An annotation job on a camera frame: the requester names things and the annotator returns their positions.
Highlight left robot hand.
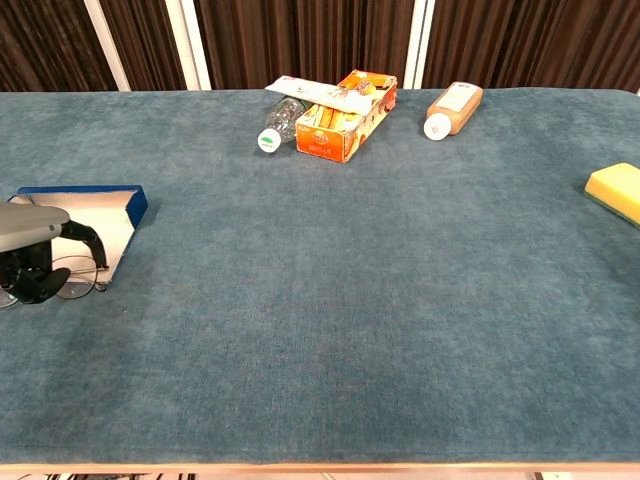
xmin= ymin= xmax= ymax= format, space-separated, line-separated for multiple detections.
xmin=0 ymin=201 xmax=109 ymax=306

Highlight black wire-frame eyeglasses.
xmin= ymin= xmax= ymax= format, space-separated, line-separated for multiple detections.
xmin=0 ymin=254 xmax=111 ymax=309

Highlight blue glasses case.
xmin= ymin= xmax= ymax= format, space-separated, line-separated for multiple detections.
xmin=8 ymin=184 xmax=149 ymax=285

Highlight clear plastic bottle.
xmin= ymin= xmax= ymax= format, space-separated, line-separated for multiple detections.
xmin=256 ymin=96 xmax=314 ymax=154

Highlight teal table cloth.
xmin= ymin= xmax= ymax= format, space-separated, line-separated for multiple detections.
xmin=0 ymin=87 xmax=640 ymax=466

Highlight orange carton box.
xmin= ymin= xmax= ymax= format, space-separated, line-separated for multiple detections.
xmin=294 ymin=69 xmax=399 ymax=165

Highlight white toothpaste box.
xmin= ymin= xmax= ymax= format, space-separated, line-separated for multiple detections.
xmin=264 ymin=75 xmax=375 ymax=117

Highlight dark brown pleated curtain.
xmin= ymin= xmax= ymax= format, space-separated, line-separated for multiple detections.
xmin=0 ymin=0 xmax=640 ymax=94

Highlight brown bottle white cap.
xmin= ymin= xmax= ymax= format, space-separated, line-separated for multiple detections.
xmin=423 ymin=81 xmax=485 ymax=142

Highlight yellow sponge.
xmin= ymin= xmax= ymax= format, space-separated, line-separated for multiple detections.
xmin=583 ymin=162 xmax=640 ymax=229

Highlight white frame post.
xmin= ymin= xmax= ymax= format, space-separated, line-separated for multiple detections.
xmin=164 ymin=0 xmax=213 ymax=92
xmin=83 ymin=0 xmax=132 ymax=93
xmin=402 ymin=0 xmax=436 ymax=90

